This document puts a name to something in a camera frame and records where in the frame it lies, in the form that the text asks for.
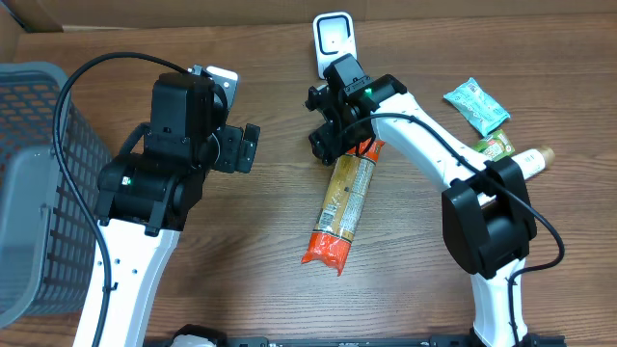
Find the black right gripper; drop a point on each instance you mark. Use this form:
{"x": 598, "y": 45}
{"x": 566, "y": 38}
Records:
{"x": 331, "y": 143}

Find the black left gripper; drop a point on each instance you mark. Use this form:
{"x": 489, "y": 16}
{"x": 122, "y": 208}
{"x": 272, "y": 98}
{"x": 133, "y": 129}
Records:
{"x": 239, "y": 152}

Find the orange noodle packet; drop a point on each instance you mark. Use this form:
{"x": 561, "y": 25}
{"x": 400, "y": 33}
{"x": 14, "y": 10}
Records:
{"x": 334, "y": 231}

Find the teal snack packet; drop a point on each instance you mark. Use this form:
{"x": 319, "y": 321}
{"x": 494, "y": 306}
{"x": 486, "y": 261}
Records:
{"x": 482, "y": 111}

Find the green tea packet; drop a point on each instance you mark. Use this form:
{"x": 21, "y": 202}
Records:
{"x": 495, "y": 146}

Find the white conditioner tube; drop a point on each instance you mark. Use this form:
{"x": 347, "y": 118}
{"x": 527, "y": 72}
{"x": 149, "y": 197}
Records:
{"x": 534, "y": 160}

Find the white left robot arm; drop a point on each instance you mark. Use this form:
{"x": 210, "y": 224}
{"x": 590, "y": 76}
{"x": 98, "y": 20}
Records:
{"x": 144, "y": 198}

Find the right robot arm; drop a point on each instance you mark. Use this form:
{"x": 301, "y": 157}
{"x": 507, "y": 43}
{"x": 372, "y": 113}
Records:
{"x": 488, "y": 221}

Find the white barcode scanner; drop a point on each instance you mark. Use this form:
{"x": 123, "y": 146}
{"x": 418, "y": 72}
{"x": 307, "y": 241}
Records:
{"x": 334, "y": 36}

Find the grey plastic basket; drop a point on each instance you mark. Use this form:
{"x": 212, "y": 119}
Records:
{"x": 47, "y": 248}

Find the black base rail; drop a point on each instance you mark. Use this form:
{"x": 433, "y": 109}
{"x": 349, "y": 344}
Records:
{"x": 195, "y": 335}

